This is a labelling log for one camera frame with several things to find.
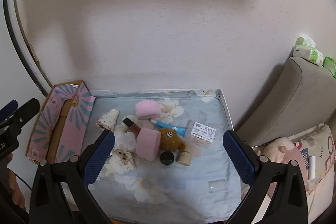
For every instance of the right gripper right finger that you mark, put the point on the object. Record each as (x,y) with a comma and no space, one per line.
(288,203)

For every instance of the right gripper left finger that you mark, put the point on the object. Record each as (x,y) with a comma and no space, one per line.
(60,191)

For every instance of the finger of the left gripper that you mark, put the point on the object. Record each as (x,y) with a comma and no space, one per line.
(9,109)
(23,114)

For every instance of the white speckled sock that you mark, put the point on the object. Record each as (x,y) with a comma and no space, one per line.
(120,162)
(108,121)

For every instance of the red lip gloss black cap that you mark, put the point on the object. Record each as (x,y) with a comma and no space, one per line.
(132,126)

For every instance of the clear toothpick box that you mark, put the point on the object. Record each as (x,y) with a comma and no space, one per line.
(202,134)

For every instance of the beige tape roll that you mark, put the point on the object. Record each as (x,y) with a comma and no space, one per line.
(184,158)

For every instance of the pink fluffy sock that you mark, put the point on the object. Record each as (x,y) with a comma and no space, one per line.
(147,109)
(148,142)

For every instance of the blue white tube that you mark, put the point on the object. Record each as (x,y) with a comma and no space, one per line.
(180,131)

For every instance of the black round jar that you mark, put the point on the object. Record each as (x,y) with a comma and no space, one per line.
(167,158)

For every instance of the person left hand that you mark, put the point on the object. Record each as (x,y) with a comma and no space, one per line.
(17,195)

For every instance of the pink teal cardboard box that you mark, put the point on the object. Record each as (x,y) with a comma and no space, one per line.
(60,127)

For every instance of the white lip balm stick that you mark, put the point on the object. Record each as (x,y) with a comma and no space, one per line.
(312,167)

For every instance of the pink plush pig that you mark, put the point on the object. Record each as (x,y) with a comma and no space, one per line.
(283,150)

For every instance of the printed pillow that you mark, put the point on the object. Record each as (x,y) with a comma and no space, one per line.
(318,142)

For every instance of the grey sofa cushion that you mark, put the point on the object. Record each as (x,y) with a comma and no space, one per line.
(302,97)

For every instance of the floral grey blue cloth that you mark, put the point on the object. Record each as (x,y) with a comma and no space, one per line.
(168,164)

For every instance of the green white wipes pack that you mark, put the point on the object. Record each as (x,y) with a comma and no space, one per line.
(305,47)

